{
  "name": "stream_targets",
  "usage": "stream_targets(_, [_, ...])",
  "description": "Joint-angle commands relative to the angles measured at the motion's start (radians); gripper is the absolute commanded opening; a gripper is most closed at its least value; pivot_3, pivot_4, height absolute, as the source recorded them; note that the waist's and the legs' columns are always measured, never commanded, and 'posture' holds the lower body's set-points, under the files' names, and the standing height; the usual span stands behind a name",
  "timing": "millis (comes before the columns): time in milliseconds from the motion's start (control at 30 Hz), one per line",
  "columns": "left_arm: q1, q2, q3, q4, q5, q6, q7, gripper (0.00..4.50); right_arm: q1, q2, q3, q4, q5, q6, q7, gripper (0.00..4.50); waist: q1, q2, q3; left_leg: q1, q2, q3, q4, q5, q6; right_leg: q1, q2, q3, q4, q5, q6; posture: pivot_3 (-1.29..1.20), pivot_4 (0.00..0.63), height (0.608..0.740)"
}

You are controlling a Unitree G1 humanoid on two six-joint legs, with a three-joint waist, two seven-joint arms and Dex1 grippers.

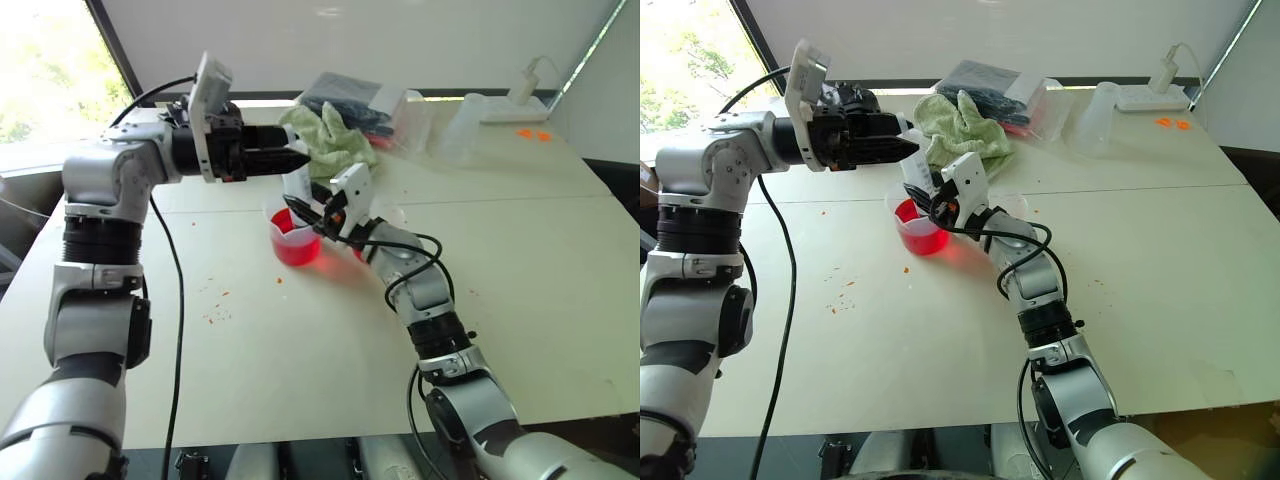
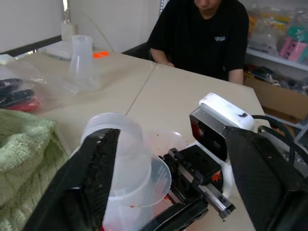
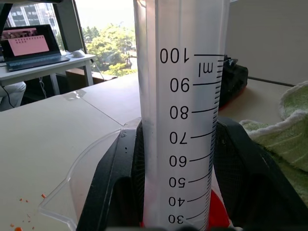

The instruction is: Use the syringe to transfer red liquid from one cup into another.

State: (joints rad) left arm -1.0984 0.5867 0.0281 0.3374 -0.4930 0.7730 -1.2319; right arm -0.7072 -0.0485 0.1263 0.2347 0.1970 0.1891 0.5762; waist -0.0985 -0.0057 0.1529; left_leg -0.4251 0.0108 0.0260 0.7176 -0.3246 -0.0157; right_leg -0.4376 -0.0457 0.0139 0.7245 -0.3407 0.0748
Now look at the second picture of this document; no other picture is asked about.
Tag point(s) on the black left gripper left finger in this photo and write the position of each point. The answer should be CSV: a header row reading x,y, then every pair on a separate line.
x,y
81,178

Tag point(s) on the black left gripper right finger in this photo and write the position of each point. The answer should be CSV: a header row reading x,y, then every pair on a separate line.
x,y
269,183

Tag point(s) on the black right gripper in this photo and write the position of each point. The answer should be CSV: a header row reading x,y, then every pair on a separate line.
x,y
195,161

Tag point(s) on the clear plastic measuring cup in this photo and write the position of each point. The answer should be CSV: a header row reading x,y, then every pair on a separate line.
x,y
137,178

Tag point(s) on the green towel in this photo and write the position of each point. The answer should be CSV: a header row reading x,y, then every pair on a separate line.
x,y
24,154

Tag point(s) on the clear plastic lid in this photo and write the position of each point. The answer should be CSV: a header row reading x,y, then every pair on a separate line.
x,y
166,140

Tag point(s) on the brown cardboard box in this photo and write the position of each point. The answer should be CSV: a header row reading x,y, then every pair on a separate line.
x,y
276,98

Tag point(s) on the black and red tools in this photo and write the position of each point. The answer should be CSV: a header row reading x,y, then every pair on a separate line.
x,y
19,98

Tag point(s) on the clear plastic bag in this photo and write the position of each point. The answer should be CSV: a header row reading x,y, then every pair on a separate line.
x,y
43,81

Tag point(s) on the clear plastic flask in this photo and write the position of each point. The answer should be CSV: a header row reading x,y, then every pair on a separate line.
x,y
81,62

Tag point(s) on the white shelf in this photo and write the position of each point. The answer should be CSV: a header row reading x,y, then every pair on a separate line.
x,y
276,59

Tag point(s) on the orange plastic pieces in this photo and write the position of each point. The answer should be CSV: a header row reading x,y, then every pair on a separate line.
x,y
100,54

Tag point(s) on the white flat tray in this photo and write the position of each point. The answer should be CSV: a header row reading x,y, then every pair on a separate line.
x,y
60,51

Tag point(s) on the pink box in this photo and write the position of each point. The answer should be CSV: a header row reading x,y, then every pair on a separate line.
x,y
292,49

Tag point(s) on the black chair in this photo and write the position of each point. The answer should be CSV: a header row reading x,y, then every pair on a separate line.
x,y
137,51

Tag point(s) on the white plastic container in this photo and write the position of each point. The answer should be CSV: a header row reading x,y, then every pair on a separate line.
x,y
68,29

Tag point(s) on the green box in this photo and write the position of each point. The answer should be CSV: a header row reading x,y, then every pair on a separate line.
x,y
298,33

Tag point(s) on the person in black shirt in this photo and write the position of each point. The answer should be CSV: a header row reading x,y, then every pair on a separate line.
x,y
199,36

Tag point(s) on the black wall strip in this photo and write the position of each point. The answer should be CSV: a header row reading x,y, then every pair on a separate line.
x,y
26,45

